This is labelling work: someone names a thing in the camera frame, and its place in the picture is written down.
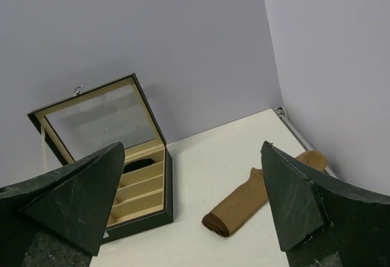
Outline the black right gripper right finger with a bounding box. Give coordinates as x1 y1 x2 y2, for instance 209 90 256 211
261 142 389 266

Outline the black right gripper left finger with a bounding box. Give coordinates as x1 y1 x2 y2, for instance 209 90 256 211
1 142 125 266

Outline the rolled black sock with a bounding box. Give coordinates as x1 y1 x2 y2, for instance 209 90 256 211
123 158 155 174

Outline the brown ribbed sock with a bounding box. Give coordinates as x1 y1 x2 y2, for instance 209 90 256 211
202 143 329 251

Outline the black compartment storage box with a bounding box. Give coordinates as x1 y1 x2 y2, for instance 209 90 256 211
28 74 174 243

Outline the aluminium table frame rail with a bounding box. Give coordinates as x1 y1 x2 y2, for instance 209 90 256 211
274 107 338 179

